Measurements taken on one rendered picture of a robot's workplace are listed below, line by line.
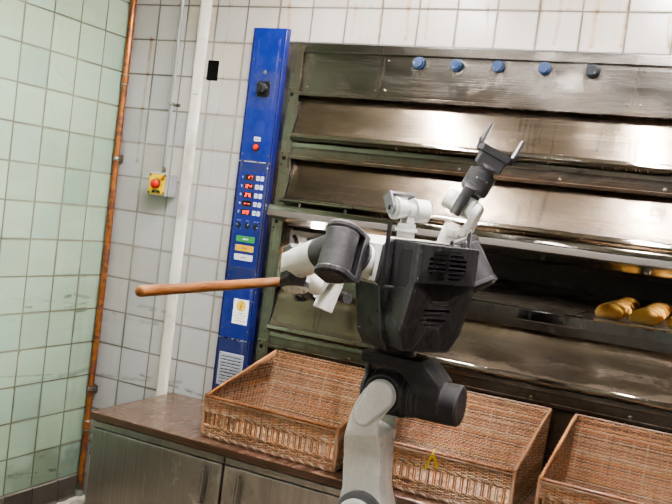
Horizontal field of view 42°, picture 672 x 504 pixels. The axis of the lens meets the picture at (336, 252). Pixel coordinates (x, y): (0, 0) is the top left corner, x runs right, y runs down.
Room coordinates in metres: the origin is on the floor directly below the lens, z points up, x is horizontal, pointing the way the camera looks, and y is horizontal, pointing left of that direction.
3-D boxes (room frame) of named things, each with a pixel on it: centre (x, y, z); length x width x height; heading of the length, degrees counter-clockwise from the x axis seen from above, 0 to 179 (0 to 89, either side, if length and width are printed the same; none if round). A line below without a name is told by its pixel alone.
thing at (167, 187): (3.80, 0.79, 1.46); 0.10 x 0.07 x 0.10; 64
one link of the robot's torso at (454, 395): (2.39, -0.26, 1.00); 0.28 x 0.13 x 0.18; 66
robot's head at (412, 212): (2.44, -0.19, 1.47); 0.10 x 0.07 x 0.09; 120
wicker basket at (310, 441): (3.20, 0.06, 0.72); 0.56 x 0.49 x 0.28; 63
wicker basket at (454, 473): (2.94, -0.47, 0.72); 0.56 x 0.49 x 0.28; 65
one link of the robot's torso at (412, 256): (2.39, -0.22, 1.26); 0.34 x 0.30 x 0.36; 120
